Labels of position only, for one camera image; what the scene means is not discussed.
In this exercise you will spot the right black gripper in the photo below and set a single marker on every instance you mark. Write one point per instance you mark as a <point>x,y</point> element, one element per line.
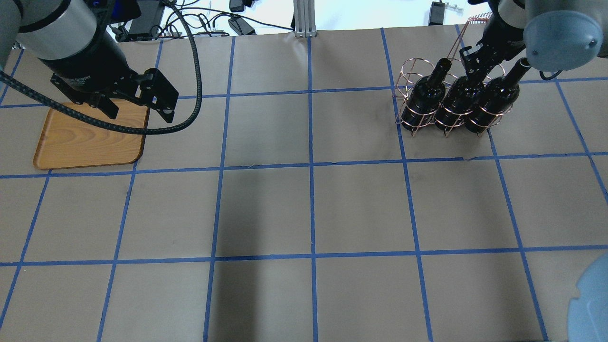
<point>504,33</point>

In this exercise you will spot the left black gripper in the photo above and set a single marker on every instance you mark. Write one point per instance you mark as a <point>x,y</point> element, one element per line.
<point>90,61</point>

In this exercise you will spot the dark wine bottle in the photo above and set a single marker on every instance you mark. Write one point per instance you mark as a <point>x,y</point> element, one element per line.
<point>460,100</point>

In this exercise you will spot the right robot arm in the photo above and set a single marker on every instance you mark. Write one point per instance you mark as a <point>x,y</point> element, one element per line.
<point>556,36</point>

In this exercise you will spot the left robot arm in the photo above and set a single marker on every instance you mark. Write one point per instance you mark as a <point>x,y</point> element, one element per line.
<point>51,28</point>

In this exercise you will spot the dark wine bottle right end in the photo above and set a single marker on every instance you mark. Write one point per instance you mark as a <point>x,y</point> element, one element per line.
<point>497,99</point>

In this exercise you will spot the dark wine bottle end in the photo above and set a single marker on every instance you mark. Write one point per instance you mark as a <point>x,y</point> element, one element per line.
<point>497,99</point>
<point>426,96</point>

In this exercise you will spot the wooden tray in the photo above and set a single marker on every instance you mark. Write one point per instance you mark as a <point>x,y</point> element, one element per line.
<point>67,143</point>

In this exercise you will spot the dark wine bottle left end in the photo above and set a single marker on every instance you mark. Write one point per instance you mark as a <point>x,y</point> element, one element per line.
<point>426,96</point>

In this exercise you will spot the small black power brick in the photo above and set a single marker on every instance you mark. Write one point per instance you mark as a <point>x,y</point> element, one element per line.
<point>436,14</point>

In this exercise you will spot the black power adapter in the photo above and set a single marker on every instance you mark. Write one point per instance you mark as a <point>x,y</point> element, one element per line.
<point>148,24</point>

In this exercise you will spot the copper wire bottle basket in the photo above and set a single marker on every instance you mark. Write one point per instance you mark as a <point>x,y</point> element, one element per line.
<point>408,76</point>

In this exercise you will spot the aluminium frame post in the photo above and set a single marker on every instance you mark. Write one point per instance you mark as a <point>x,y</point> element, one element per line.
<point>304,18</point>

